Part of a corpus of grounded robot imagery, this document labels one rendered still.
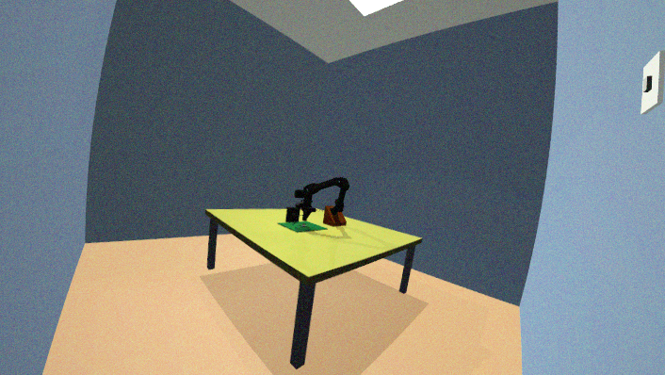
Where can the green flat board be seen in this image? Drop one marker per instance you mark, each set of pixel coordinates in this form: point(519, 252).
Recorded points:
point(303, 226)

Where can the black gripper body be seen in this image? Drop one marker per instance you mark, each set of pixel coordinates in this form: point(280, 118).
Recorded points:
point(308, 206)

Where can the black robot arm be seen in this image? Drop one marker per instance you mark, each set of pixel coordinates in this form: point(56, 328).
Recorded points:
point(315, 188)

